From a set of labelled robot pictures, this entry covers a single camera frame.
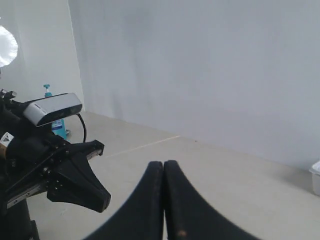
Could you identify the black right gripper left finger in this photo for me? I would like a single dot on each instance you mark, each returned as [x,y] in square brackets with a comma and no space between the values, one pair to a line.
[141,217]

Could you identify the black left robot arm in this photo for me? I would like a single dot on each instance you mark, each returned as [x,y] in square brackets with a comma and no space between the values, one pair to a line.
[15,223]

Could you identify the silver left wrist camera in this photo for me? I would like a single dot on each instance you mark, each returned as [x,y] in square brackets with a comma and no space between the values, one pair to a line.
[46,110]

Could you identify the white lidded plastic container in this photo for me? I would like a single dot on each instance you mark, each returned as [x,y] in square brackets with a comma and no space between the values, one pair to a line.
[315,172]

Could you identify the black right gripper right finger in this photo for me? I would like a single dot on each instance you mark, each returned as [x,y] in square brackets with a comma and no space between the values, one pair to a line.
[188,215]

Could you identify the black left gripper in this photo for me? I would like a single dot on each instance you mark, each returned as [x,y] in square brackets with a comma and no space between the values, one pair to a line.
[50,164]

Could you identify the white round lamp diffuser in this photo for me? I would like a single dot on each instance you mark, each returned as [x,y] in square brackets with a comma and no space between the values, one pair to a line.
[8,47]

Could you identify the teal pump dispenser bottle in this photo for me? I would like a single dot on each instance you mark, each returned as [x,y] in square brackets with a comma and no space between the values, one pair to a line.
[58,126]

